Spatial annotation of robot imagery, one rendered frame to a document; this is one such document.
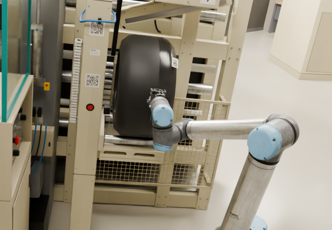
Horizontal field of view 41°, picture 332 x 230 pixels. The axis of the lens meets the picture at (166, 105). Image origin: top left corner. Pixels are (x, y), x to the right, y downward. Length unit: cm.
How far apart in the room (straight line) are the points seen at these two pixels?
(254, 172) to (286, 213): 227
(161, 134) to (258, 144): 53
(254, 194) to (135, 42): 109
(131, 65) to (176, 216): 158
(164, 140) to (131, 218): 154
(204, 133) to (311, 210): 224
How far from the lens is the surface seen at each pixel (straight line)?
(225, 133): 190
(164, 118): 194
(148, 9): 278
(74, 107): 258
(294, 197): 418
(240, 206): 178
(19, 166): 228
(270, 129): 159
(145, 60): 233
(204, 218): 359
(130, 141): 255
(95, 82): 248
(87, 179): 276
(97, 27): 239
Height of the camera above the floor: 210
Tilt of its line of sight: 23 degrees down
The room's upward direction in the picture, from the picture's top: 9 degrees clockwise
